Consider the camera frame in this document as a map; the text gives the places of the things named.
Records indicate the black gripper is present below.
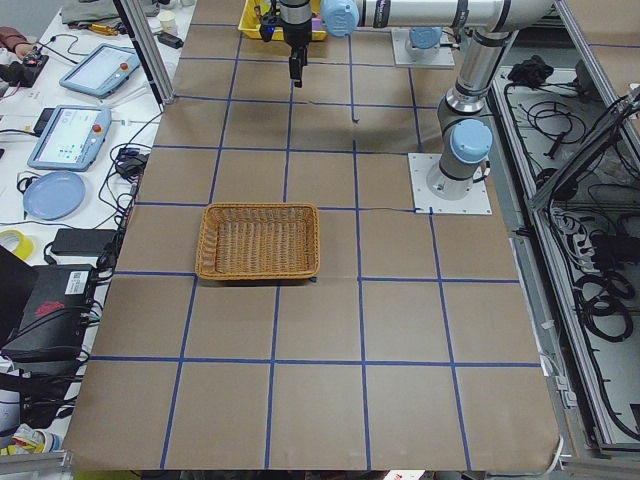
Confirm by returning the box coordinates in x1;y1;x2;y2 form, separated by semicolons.
279;0;312;88

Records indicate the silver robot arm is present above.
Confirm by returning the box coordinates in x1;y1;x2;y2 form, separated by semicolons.
427;29;513;201
260;1;552;88

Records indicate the yellow tape roll on desk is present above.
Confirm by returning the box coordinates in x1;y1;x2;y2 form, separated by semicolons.
0;230;34;261

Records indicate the yellow woven basket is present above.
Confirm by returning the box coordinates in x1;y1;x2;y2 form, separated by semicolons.
238;0;328;41

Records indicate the brown wicker basket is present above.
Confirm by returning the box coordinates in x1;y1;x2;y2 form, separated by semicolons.
195;203;320;281

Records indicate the upper teach pendant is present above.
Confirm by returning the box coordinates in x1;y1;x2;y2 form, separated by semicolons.
59;44;141;99

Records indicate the teach pendant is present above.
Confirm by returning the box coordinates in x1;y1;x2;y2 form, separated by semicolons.
59;44;141;99
27;105;112;172

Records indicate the lower teach pendant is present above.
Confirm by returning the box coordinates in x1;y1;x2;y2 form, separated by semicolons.
27;105;112;172

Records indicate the blue plate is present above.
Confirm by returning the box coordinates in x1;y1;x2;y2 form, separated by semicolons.
23;171;86;220

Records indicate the black power adapter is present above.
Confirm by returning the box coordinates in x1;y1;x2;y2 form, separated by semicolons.
43;229;116;265

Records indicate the black computer box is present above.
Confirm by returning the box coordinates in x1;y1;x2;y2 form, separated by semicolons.
1;264;97;363

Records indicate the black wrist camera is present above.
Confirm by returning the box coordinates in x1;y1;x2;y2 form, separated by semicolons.
259;14;278;42

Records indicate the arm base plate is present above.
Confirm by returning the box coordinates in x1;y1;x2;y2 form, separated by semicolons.
391;27;455;70
408;153;492;215

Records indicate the aluminium frame post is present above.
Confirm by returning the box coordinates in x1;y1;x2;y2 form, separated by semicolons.
113;0;175;106

